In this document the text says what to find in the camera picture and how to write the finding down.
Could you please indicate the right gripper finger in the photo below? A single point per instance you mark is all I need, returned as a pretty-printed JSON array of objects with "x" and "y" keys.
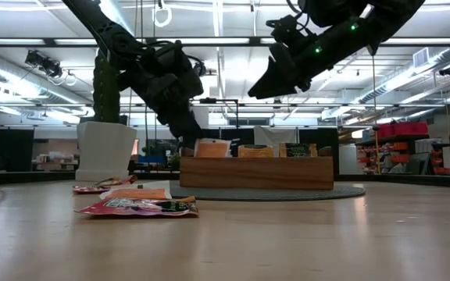
[{"x": 279, "y": 82}]

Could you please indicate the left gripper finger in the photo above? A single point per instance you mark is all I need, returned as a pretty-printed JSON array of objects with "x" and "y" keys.
[{"x": 186, "y": 125}]

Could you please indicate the orange white Tazo tea packet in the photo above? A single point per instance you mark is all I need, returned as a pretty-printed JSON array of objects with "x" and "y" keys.
[
  {"x": 139, "y": 194},
  {"x": 211, "y": 150}
]

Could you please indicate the pink packet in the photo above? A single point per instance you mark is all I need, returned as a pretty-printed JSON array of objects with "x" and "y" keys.
[{"x": 119, "y": 180}]

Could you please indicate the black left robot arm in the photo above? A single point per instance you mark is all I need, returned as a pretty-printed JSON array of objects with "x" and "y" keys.
[{"x": 104, "y": 27}]

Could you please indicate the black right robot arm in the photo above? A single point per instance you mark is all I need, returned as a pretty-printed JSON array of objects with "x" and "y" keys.
[{"x": 373, "y": 15}]

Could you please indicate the wooden tea organizer box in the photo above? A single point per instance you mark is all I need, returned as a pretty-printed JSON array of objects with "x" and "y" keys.
[{"x": 256, "y": 173}]

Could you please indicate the small green plant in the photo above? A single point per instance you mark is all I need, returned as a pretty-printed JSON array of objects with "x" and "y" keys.
[{"x": 172, "y": 161}]

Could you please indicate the black overhead light bar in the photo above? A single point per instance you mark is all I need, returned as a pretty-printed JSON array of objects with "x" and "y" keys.
[{"x": 254, "y": 40}]

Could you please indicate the small blue bin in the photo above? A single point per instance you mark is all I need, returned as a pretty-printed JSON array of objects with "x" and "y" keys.
[{"x": 151, "y": 158}]

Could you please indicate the white panel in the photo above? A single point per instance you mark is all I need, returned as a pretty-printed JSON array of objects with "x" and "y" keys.
[{"x": 275, "y": 136}]

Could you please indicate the green cactus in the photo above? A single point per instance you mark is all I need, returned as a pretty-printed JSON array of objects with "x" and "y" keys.
[{"x": 106, "y": 105}]

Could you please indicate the white plant pot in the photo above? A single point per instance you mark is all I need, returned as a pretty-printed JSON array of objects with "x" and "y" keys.
[{"x": 106, "y": 152}]

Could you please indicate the white barrel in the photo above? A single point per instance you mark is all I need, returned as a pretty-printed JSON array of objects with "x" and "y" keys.
[{"x": 348, "y": 160}]

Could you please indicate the shelf with red bins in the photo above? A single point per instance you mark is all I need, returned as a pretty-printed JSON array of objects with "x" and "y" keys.
[{"x": 402, "y": 129}]

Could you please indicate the round grey mat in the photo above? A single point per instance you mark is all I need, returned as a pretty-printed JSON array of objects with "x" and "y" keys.
[{"x": 272, "y": 194}]

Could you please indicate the black ceiling fixture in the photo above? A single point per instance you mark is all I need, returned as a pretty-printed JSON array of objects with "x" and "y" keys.
[{"x": 448, "y": 70}]

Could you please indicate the background desk with clutter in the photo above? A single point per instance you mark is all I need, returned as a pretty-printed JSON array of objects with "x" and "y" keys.
[{"x": 55, "y": 160}]

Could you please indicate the black background rig frame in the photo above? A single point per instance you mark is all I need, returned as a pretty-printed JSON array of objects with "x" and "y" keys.
[{"x": 209, "y": 100}]

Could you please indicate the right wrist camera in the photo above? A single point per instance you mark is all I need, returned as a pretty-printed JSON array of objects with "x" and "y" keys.
[{"x": 287, "y": 29}]

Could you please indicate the black mounted camera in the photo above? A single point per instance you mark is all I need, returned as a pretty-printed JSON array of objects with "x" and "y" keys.
[{"x": 45, "y": 64}]

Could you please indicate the black aluminium rig frame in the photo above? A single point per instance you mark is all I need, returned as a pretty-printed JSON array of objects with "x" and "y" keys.
[{"x": 404, "y": 179}]

